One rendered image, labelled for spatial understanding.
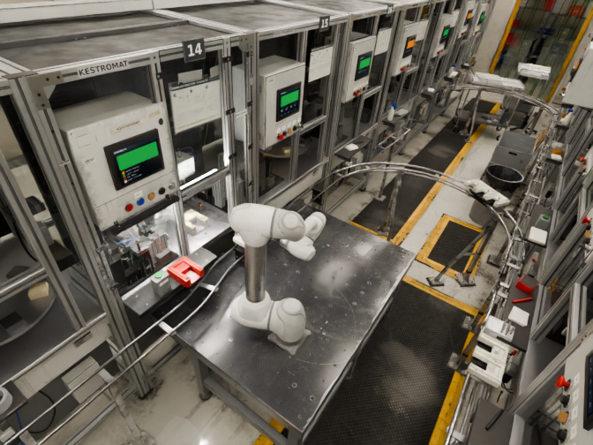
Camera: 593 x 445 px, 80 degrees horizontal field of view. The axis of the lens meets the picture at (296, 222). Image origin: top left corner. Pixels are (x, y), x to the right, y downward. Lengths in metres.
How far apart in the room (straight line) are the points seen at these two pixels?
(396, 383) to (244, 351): 1.25
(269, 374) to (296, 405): 0.20
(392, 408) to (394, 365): 0.32
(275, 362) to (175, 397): 0.95
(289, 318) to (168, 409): 1.18
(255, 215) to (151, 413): 1.65
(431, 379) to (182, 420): 1.73
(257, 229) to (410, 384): 1.81
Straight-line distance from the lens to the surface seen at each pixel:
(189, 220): 2.37
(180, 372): 2.82
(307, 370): 1.99
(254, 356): 2.02
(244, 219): 1.50
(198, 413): 2.66
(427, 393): 2.89
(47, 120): 1.51
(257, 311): 1.86
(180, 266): 2.10
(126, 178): 1.68
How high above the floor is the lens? 2.41
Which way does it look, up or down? 38 degrees down
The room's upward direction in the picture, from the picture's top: 5 degrees clockwise
